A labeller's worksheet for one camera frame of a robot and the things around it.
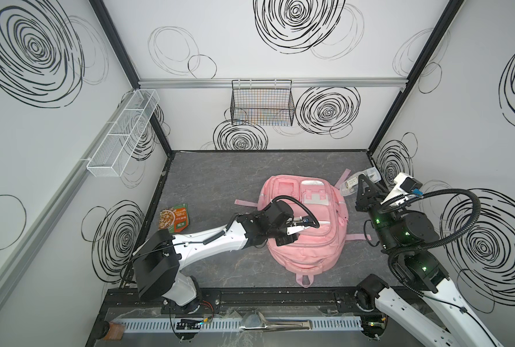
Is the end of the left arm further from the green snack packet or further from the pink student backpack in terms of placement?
the green snack packet

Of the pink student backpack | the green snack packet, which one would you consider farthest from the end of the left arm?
the green snack packet

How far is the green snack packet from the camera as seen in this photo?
917 mm
